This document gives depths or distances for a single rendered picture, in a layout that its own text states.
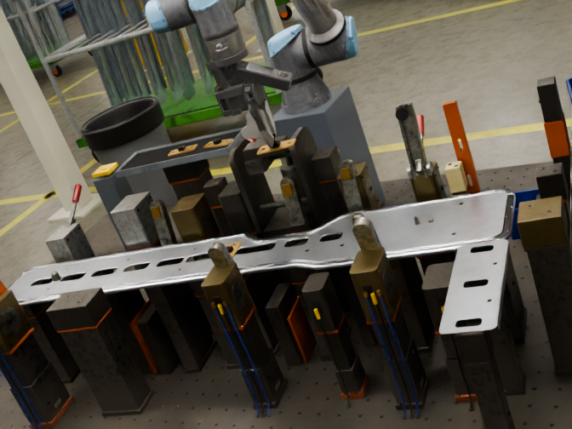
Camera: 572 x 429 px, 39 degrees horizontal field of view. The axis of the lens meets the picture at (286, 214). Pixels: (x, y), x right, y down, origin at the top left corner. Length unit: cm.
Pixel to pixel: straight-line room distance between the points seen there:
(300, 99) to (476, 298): 110
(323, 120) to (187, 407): 90
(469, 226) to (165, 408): 88
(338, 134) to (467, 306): 106
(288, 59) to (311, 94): 12
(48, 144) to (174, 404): 399
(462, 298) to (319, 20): 104
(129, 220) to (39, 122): 371
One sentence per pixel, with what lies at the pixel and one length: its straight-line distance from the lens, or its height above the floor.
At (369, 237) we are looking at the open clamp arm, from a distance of 161.
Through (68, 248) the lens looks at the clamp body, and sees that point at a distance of 235.
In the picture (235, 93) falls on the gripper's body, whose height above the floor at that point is 140.
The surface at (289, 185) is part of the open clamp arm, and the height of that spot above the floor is 109.
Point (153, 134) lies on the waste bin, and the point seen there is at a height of 57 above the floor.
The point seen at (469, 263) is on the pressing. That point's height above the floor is 100.
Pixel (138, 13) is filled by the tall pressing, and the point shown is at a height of 102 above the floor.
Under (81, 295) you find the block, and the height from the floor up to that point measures 103.
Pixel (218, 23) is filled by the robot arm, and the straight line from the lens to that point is 163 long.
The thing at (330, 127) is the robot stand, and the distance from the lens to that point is 237.
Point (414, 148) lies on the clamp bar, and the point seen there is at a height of 111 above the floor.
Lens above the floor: 180
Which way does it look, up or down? 23 degrees down
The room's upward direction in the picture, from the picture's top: 21 degrees counter-clockwise
